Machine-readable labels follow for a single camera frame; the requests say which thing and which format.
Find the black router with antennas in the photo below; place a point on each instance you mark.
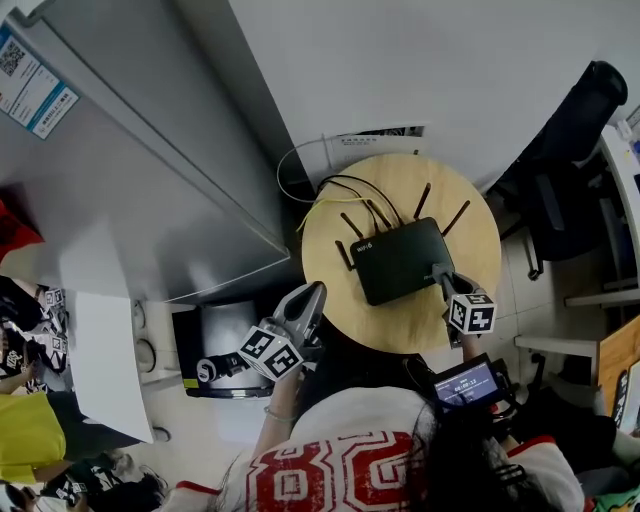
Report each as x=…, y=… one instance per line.
x=395, y=260

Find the silver refrigerator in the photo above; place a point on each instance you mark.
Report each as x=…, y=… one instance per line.
x=125, y=175

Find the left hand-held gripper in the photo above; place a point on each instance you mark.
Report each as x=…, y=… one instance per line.
x=270, y=355

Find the black silver cylinder tool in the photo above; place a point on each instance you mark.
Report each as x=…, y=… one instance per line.
x=217, y=367

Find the small wooden table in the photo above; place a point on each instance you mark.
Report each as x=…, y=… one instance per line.
x=617, y=360

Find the white board desk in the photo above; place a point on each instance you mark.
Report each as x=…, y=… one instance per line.
x=110, y=365

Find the blue white label sticker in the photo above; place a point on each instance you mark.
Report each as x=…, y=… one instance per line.
x=35, y=90

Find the person in white red shirt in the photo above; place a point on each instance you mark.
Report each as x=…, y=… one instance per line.
x=350, y=460

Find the black office chair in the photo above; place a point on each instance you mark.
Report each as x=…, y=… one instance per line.
x=565, y=200

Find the black open box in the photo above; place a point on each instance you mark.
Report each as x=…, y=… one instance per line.
x=225, y=330

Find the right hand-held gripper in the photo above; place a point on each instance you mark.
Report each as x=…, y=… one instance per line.
x=472, y=314

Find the black device with screen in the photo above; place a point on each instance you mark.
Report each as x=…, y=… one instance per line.
x=467, y=385

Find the person's left forearm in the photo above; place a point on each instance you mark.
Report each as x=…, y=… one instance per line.
x=280, y=400

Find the red paper decoration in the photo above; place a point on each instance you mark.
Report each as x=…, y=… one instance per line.
x=17, y=230

